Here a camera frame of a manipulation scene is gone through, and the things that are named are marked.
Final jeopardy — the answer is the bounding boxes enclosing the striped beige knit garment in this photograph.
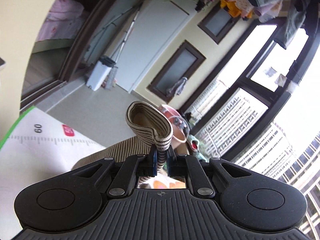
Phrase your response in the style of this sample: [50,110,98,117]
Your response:
[72,101,173,171]

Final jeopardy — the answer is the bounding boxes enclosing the grey cloth on window handle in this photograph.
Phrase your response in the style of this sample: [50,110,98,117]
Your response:
[166,77,188,97]

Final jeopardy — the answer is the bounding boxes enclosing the pink floral bedding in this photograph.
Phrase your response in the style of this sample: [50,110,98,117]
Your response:
[36,0,88,42]

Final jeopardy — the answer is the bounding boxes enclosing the mop pole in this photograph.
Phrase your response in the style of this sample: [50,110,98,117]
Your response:
[111,4,142,63]

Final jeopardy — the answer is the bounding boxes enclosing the green knit slippers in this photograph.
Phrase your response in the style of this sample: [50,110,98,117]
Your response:
[187,134,209,162]

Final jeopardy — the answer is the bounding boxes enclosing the pink plastic basin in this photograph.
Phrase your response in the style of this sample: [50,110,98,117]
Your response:
[158,105,190,148]

